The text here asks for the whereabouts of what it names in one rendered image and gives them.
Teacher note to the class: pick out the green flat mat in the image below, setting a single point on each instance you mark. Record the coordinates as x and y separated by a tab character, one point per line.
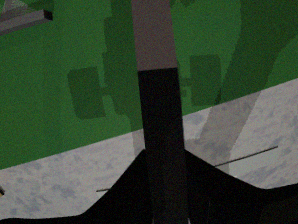
73	81

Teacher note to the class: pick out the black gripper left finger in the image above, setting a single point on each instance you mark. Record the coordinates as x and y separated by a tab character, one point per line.
127	202

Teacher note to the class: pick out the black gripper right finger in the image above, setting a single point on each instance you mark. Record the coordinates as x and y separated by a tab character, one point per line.
217	198

